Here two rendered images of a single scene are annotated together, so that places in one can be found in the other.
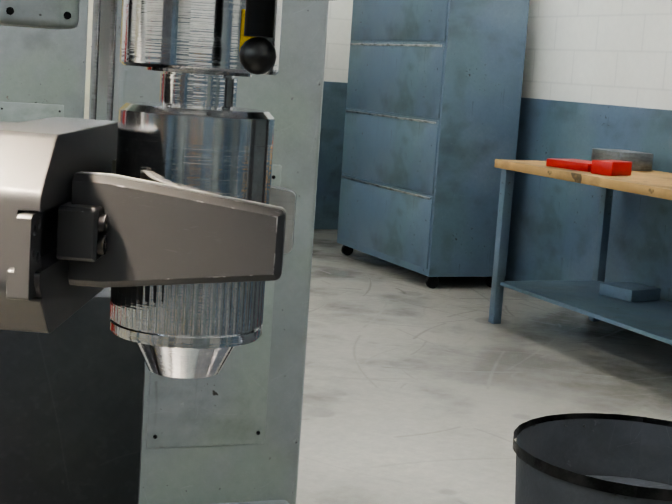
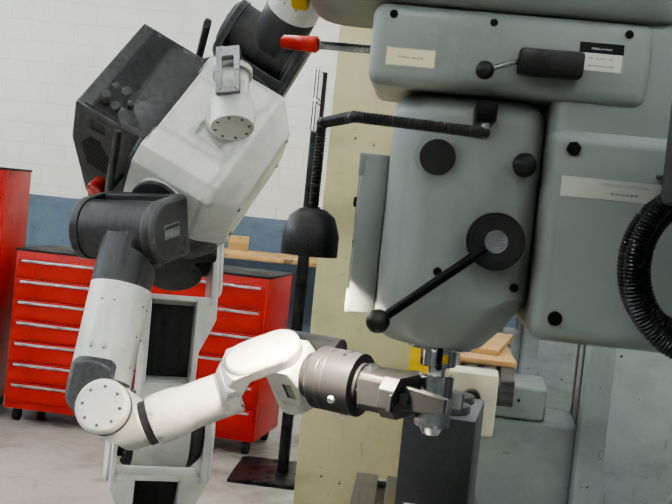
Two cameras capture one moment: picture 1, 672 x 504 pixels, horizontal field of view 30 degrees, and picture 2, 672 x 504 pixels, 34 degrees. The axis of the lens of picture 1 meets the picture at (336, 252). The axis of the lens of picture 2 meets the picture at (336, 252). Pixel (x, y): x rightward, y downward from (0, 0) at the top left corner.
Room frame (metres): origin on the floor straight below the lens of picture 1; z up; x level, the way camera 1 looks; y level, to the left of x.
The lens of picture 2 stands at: (-0.95, -0.51, 1.49)
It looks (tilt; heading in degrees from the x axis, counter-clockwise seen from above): 3 degrees down; 29
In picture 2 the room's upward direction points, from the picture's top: 6 degrees clockwise
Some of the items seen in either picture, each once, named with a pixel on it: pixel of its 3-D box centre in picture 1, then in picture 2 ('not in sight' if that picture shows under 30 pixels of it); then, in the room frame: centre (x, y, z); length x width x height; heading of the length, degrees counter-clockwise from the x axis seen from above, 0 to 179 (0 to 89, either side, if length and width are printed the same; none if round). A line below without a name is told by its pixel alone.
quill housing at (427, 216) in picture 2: not in sight; (456, 223); (0.38, 0.04, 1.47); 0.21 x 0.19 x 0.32; 24
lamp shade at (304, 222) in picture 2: not in sight; (311, 230); (0.25, 0.18, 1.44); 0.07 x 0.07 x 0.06
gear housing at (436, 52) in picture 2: not in sight; (502, 66); (0.40, 0.01, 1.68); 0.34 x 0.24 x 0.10; 114
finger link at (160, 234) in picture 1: (173, 237); (423, 402); (0.35, 0.05, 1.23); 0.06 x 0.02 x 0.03; 89
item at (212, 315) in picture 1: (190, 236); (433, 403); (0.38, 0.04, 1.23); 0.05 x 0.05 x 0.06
